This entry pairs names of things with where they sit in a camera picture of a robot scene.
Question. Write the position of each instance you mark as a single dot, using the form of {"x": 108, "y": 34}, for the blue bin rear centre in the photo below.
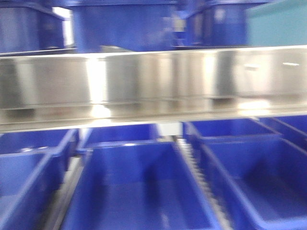
{"x": 113, "y": 135}

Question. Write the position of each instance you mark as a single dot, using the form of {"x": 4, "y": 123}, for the blue bin shelf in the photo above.
{"x": 28, "y": 26}
{"x": 32, "y": 168}

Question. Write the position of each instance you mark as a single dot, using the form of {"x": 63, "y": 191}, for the blue bin upper left shelf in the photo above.
{"x": 28, "y": 26}

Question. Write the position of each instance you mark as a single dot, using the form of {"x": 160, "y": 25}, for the white roller track centre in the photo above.
{"x": 187, "y": 152}

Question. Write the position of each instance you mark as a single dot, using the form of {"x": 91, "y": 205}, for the blue bin below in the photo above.
{"x": 138, "y": 187}
{"x": 259, "y": 184}

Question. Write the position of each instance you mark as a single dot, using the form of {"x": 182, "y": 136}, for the dark blue bin lower right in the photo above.
{"x": 214, "y": 22}

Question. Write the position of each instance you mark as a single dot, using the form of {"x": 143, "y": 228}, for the blue bin below right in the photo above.
{"x": 259, "y": 184}

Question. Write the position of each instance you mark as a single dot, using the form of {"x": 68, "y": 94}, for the light teal plastic bin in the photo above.
{"x": 280, "y": 23}

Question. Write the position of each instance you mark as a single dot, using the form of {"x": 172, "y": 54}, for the blue bin lower left shelf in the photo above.
{"x": 32, "y": 168}

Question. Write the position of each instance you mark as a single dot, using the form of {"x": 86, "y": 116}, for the steel shelf front rail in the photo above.
{"x": 63, "y": 88}

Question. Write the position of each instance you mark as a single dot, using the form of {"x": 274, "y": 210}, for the dark blue bin lower left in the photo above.
{"x": 138, "y": 25}

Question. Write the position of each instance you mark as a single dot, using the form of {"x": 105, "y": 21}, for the blue bin rear right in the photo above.
{"x": 228, "y": 130}

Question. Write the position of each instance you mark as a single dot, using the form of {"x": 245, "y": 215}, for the blue bin below left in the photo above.
{"x": 138, "y": 187}

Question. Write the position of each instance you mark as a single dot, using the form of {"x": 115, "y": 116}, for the dark blue bin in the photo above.
{"x": 214, "y": 22}
{"x": 138, "y": 25}

